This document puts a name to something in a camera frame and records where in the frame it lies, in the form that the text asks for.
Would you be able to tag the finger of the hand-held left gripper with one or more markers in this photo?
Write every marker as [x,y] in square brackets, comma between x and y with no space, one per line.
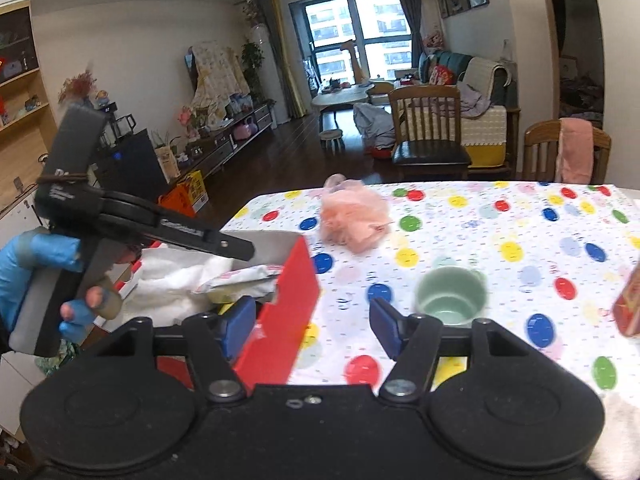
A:
[200,237]

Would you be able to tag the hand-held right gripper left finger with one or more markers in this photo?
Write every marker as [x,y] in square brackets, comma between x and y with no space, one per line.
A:
[239,325]

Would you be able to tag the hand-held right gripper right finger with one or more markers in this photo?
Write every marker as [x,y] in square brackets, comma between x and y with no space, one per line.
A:
[387,325]

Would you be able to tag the white soft packet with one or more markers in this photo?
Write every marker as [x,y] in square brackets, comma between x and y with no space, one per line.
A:
[240,280]

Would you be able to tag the red cardboard box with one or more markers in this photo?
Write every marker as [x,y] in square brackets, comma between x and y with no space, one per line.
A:
[285,320]

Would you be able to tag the white tissue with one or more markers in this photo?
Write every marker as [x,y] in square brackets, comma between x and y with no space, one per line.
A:
[170,280]

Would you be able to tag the person's left hand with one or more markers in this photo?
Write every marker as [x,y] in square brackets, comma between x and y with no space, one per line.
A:
[30,270]

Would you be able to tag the orange and yellow box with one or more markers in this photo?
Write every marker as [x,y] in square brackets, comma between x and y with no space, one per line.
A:
[190,192]

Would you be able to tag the black cabinet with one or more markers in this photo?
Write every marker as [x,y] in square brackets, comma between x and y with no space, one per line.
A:
[135,165]

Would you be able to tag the dried flower bunch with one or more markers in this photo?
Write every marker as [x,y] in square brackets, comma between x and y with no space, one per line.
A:
[77,85]

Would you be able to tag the pale green mug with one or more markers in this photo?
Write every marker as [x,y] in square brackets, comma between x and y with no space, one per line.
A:
[450,297]

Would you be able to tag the wooden bookshelf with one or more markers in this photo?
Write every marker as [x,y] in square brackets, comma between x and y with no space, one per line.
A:
[20,110]

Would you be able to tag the brown paper bag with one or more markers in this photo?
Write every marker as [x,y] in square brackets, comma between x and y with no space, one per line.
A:
[167,162]

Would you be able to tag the grey media cabinet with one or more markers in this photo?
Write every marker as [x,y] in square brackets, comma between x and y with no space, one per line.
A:
[225,145]

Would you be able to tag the pink mesh bath loofah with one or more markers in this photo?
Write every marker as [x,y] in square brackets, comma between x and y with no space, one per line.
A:
[355,217]

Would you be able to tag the pink flower bouquet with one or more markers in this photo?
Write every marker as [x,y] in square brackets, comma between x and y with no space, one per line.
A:
[192,117]

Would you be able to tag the balloon print tablecloth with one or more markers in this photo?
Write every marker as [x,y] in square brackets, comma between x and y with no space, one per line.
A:
[500,260]

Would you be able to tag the floral cloth cover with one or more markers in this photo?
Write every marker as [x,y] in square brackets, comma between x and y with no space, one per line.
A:
[217,80]

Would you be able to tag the small wooden stool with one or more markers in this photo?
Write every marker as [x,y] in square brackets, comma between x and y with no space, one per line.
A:
[331,139]

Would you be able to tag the potted green plant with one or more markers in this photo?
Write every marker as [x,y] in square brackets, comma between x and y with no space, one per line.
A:
[252,65]

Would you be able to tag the grey cloth heap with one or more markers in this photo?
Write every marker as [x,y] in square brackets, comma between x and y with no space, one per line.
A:
[372,127]

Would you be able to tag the wooden dining chair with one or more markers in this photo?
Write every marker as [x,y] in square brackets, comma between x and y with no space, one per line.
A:
[430,130]

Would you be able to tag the white coffee table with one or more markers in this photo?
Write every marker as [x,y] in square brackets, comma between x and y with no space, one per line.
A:
[345,97]

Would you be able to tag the sofa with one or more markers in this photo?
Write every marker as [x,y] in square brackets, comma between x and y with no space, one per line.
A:
[490,135]

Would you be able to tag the wooden chair with towel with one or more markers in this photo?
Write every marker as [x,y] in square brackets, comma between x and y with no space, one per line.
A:
[542,155]

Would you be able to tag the wooden giraffe figure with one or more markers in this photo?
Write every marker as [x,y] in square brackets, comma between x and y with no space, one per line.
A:
[352,60]

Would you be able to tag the red patterned packet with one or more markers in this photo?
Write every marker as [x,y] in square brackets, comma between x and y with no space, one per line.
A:
[629,305]

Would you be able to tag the cream sofa blanket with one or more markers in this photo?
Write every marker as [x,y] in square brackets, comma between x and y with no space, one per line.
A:
[487,90]

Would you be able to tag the red cushion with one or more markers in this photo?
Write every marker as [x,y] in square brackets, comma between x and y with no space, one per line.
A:
[441,75]

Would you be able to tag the pink towel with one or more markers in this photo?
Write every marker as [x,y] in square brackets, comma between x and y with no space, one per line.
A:
[575,150]

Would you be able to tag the white cloth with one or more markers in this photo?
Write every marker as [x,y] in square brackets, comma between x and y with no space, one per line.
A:
[622,435]

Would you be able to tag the grey curtain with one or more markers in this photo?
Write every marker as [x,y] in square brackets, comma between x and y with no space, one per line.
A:
[407,15]

